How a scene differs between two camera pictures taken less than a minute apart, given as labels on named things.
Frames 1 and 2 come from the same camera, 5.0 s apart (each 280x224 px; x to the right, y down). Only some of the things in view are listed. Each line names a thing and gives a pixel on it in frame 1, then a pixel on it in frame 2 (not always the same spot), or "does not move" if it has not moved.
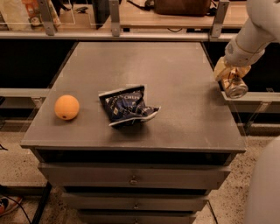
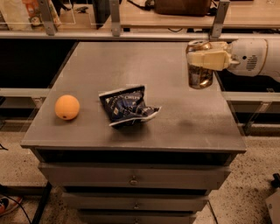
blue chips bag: [125, 106] does not move
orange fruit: [66, 107] does not move
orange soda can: [234, 86] to [199, 77]
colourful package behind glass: [33, 10] does not move
